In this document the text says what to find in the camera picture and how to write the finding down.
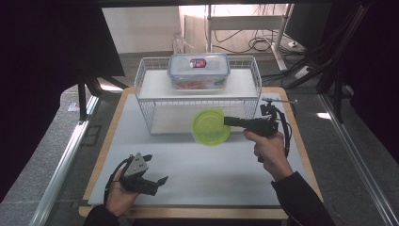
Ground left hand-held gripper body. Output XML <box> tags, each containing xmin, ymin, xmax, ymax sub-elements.
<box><xmin>118</xmin><ymin>153</ymin><xmax>158</xmax><ymax>197</ymax></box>

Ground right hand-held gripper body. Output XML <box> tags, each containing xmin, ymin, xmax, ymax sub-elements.
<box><xmin>243</xmin><ymin>97</ymin><xmax>299</xmax><ymax>164</ymax></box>

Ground green round lidded container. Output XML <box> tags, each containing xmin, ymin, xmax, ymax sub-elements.
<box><xmin>190</xmin><ymin>107</ymin><xmax>232</xmax><ymax>148</ymax></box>

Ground white wire shelf rack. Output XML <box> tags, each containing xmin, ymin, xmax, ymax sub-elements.
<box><xmin>134</xmin><ymin>55</ymin><xmax>263</xmax><ymax>137</ymax></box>

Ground clear rectangular food container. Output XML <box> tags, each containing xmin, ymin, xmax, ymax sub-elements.
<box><xmin>167</xmin><ymin>52</ymin><xmax>231</xmax><ymax>92</ymax></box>

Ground person's right hand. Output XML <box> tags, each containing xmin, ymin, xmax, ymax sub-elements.
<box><xmin>243</xmin><ymin>129</ymin><xmax>295</xmax><ymax>183</ymax></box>

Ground person's left hand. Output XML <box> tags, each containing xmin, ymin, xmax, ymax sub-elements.
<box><xmin>104</xmin><ymin>169</ymin><xmax>141</xmax><ymax>218</ymax></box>

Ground grey table mat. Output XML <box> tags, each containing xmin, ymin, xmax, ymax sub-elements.
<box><xmin>88</xmin><ymin>92</ymin><xmax>310</xmax><ymax>208</ymax></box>

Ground white power strip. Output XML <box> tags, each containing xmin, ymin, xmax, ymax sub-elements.
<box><xmin>295</xmin><ymin>65</ymin><xmax>312</xmax><ymax>80</ymax></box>

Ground black metal stand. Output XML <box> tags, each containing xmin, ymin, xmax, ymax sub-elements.
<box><xmin>77</xmin><ymin>74</ymin><xmax>130</xmax><ymax>122</ymax></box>
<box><xmin>283</xmin><ymin>3</ymin><xmax>373</xmax><ymax>124</ymax></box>

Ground white plastic bottle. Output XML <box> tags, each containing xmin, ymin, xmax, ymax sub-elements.
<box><xmin>171</xmin><ymin>30</ymin><xmax>195</xmax><ymax>58</ymax></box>

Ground white metal-legged desk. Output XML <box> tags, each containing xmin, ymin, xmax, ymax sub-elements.
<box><xmin>204</xmin><ymin>3</ymin><xmax>295</xmax><ymax>72</ymax></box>

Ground black curtain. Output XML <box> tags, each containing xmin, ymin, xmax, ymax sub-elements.
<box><xmin>0</xmin><ymin>0</ymin><xmax>125</xmax><ymax>202</ymax></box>
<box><xmin>328</xmin><ymin>0</ymin><xmax>399</xmax><ymax>155</ymax></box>

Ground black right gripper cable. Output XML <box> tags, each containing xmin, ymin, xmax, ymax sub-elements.
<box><xmin>274</xmin><ymin>107</ymin><xmax>294</xmax><ymax>158</ymax></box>

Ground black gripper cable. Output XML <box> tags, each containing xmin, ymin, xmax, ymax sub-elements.
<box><xmin>103</xmin><ymin>155</ymin><xmax>132</xmax><ymax>205</ymax></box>
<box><xmin>274</xmin><ymin>107</ymin><xmax>294</xmax><ymax>158</ymax></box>

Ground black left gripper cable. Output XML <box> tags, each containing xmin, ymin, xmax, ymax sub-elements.
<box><xmin>103</xmin><ymin>155</ymin><xmax>132</xmax><ymax>205</ymax></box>

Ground aluminium rail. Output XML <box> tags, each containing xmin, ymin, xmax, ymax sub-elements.
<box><xmin>317</xmin><ymin>93</ymin><xmax>399</xmax><ymax>226</ymax></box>
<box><xmin>28</xmin><ymin>94</ymin><xmax>101</xmax><ymax>226</ymax></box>

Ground black floor cables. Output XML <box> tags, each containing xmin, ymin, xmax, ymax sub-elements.
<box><xmin>214</xmin><ymin>28</ymin><xmax>275</xmax><ymax>55</ymax></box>

